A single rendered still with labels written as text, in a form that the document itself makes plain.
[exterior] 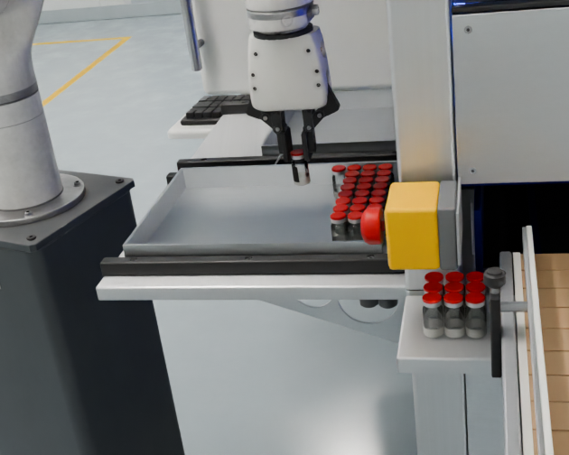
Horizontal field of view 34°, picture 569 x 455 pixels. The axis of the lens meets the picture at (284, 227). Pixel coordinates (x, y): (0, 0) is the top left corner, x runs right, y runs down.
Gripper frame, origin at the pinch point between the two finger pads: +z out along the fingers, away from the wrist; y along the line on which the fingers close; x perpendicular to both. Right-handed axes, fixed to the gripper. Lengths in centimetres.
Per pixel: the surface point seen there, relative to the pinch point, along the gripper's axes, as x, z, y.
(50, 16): -535, 93, 305
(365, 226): 25.1, 0.1, -12.1
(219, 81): -85, 16, 36
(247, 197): -10.0, 12.1, 10.9
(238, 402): -75, 100, 42
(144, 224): 4.1, 9.4, 21.9
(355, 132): -35.8, 12.1, -2.1
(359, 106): -48.2, 11.6, -1.3
